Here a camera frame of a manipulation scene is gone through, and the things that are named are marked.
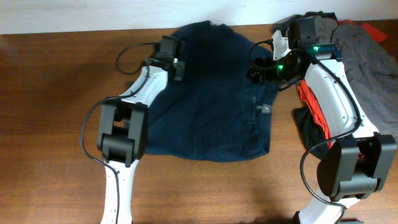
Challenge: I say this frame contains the navy blue shorts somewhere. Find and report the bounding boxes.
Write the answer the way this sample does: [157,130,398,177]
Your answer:
[146,21,278,162]

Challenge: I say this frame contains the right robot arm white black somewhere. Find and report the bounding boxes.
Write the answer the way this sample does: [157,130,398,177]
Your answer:
[247,12,397,224]

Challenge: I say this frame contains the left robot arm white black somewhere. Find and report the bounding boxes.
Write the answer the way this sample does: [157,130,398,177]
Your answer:
[97,35,185,223]

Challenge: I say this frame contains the dark green garment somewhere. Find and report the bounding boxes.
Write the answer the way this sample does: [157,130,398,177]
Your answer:
[272,11,337,33]

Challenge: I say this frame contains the red and black garment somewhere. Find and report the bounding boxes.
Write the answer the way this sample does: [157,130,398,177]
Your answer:
[293,16,396,149]

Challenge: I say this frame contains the grey shorts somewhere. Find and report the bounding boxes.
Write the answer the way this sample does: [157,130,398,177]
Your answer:
[315,17,397,139]

